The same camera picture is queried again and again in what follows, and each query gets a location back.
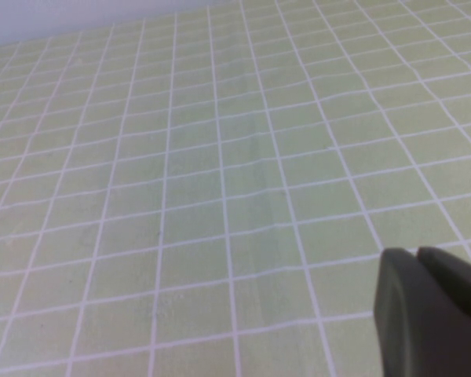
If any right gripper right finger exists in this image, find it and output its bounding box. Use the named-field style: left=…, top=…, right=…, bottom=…
left=415, top=245, right=471, bottom=335

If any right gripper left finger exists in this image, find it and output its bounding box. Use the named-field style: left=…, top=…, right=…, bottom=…
left=372, top=246, right=471, bottom=377

